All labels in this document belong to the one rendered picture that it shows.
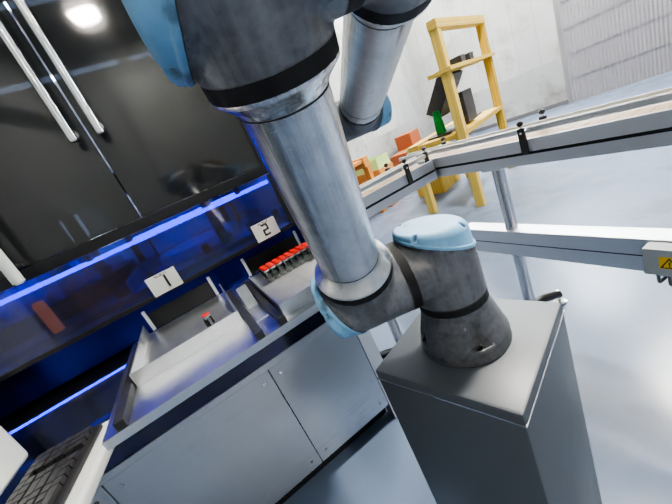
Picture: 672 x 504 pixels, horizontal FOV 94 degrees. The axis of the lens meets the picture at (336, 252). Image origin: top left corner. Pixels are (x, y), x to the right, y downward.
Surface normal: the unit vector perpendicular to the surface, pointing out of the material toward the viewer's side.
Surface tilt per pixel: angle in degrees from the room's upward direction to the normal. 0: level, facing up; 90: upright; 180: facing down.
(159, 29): 136
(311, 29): 113
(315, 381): 90
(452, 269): 90
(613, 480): 0
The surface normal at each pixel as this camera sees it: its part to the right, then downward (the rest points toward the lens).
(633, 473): -0.39, -0.87
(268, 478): 0.45, 0.11
